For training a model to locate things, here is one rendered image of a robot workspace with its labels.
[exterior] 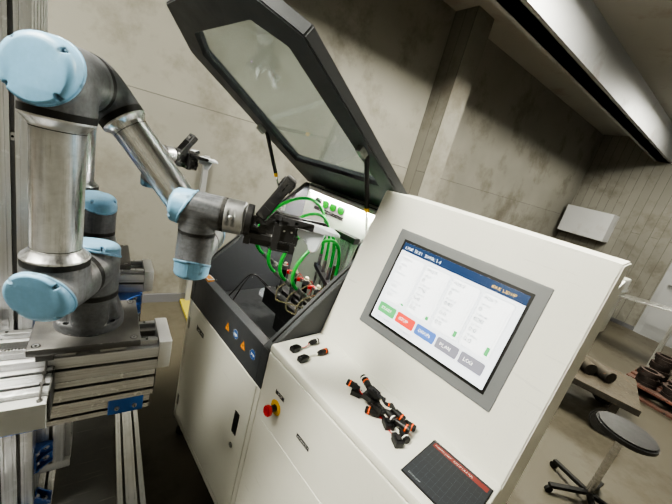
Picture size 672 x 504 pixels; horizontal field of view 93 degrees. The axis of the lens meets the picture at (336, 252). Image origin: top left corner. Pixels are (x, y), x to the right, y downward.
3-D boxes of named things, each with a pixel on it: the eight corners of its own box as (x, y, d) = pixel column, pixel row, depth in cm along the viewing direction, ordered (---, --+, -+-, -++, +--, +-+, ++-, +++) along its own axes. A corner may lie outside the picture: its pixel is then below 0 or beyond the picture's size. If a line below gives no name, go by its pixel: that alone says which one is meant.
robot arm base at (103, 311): (48, 340, 76) (49, 302, 74) (56, 308, 88) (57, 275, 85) (124, 333, 85) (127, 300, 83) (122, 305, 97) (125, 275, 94)
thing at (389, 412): (337, 391, 94) (341, 375, 92) (361, 380, 101) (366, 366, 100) (398, 452, 79) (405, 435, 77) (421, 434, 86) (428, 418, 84)
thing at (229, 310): (192, 301, 156) (197, 271, 152) (202, 300, 159) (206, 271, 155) (254, 382, 115) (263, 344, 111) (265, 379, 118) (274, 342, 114)
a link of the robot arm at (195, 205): (175, 220, 72) (180, 182, 70) (225, 230, 75) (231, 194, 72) (162, 228, 65) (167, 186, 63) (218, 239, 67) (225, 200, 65)
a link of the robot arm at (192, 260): (215, 267, 81) (222, 225, 78) (204, 285, 70) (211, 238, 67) (182, 261, 79) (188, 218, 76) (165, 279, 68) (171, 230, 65)
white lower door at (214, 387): (174, 412, 175) (190, 301, 157) (178, 410, 177) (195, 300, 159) (224, 522, 132) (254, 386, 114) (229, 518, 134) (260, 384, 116)
